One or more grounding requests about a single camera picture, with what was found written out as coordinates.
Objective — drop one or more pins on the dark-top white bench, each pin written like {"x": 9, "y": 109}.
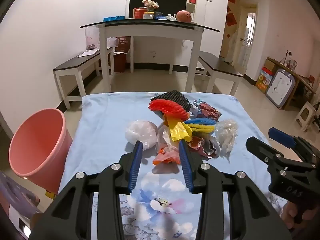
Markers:
{"x": 218, "y": 69}
{"x": 75, "y": 67}

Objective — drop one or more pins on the red round tin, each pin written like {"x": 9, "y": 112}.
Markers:
{"x": 138, "y": 12}

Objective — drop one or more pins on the clear plastic wrap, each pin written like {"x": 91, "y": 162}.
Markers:
{"x": 226, "y": 132}

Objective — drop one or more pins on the person's right hand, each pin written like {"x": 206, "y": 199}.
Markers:
{"x": 290, "y": 212}

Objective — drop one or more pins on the light blue floral cloth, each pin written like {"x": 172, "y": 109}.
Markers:
{"x": 160, "y": 206}

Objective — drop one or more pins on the orange plastic bag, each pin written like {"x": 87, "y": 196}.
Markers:
{"x": 167, "y": 156}

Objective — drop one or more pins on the white glass-top dining table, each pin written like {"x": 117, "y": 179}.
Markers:
{"x": 151, "y": 28}

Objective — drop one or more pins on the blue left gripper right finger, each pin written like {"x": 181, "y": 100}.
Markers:
{"x": 185, "y": 159}

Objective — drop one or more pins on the purple kids chair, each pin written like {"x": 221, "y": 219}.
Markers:
{"x": 20, "y": 198}

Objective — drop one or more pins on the blue item on table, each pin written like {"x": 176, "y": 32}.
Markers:
{"x": 113, "y": 18}

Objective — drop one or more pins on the papers on left bench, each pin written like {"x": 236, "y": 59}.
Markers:
{"x": 88, "y": 53}

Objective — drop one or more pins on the pink flower bouquet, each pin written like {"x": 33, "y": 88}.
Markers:
{"x": 150, "y": 4}

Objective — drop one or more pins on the black television screen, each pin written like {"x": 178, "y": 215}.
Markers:
{"x": 165, "y": 6}

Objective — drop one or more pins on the colourful cardboard box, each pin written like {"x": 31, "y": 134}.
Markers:
{"x": 264, "y": 79}

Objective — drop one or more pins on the white plastic bag ball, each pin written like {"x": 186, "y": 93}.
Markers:
{"x": 143, "y": 131}

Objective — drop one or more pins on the red patterned wrapper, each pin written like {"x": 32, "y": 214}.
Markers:
{"x": 201, "y": 109}

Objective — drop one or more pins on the red box under table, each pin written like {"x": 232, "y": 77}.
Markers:
{"x": 120, "y": 62}

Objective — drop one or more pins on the wooden side table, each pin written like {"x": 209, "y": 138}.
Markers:
{"x": 301, "y": 93}

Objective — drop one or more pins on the left dark-top white bench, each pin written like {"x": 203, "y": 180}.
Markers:
{"x": 75, "y": 67}

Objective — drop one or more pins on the pink plastic trash bucket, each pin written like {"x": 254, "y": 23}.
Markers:
{"x": 39, "y": 148}

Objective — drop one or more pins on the small white plastic stool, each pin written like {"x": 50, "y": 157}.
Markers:
{"x": 306, "y": 116}

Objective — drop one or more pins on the red honeycomb paper fan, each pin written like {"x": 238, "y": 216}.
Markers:
{"x": 169, "y": 109}

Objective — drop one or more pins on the blue yellow honeycomb paper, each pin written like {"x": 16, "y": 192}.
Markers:
{"x": 203, "y": 125}

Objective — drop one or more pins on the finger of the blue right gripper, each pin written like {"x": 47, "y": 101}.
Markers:
{"x": 286, "y": 140}

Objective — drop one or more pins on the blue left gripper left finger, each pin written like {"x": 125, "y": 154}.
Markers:
{"x": 135, "y": 163}

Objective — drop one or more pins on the right dark-top white bench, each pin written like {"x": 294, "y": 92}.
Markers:
{"x": 218, "y": 69}

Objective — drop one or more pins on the white kids drawing board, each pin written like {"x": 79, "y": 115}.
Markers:
{"x": 280, "y": 87}

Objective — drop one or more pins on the yellow plastic wrapper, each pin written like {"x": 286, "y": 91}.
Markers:
{"x": 178, "y": 129}

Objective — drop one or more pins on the red white paper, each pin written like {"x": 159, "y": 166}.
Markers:
{"x": 204, "y": 144}

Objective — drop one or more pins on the orange pomelo fruit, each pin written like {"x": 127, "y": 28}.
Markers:
{"x": 184, "y": 16}

